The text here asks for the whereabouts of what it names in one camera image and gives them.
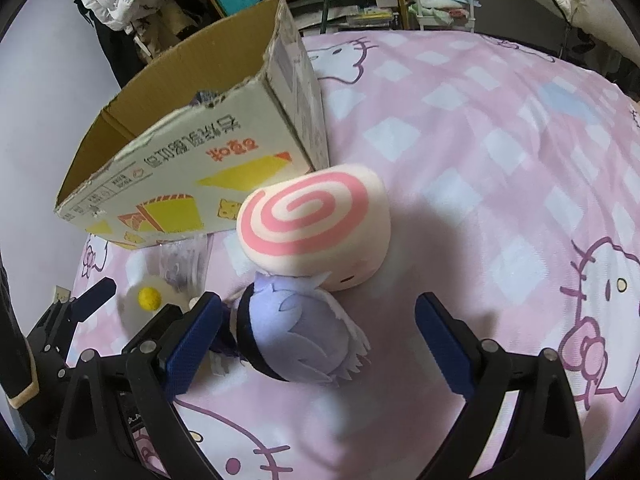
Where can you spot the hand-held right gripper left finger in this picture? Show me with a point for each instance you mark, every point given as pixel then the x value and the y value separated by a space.
pixel 192 345

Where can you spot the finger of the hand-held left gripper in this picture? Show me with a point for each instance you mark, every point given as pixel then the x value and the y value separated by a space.
pixel 95 296

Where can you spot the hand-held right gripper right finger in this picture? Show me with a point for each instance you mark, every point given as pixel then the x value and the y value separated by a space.
pixel 442 345

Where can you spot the purple-haired plush doll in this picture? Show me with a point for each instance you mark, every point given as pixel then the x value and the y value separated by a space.
pixel 300 332

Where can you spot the printed cardboard box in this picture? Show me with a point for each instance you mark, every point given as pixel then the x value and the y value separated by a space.
pixel 200 160

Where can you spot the dark cloth with cream edge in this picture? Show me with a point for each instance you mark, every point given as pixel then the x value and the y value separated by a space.
pixel 15 340

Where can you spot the white pompom with yellow ball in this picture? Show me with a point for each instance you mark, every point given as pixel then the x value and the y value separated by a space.
pixel 145 305

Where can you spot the clear plastic bag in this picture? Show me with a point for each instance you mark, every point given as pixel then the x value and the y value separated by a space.
pixel 182 265

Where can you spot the pink cartoon cat bedsheet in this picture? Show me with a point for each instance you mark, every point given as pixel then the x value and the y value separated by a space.
pixel 500 185

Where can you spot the pink swirl roll plush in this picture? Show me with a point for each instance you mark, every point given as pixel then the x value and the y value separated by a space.
pixel 310 220

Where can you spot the black hanging coat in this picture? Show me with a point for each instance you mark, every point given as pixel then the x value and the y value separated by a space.
pixel 115 55

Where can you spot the beige hanging clothes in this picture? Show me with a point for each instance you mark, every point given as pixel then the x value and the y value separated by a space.
pixel 167 25

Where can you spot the pile of papers and magazines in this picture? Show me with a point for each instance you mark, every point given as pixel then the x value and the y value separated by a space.
pixel 350 12

